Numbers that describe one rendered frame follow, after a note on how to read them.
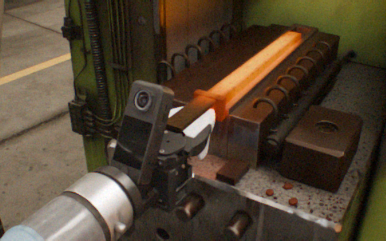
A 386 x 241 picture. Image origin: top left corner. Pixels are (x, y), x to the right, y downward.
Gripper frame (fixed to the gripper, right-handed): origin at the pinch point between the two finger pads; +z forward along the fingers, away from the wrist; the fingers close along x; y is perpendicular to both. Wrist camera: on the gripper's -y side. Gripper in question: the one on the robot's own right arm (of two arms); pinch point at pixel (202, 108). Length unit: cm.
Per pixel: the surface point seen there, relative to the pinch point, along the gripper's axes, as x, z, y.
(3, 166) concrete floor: -146, 56, 99
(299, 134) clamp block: 12.9, 4.5, 2.5
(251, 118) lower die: 6.0, 3.3, 1.3
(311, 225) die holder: 18.4, -3.3, 10.5
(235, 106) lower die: 2.8, 4.7, 0.9
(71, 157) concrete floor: -122, 80, 99
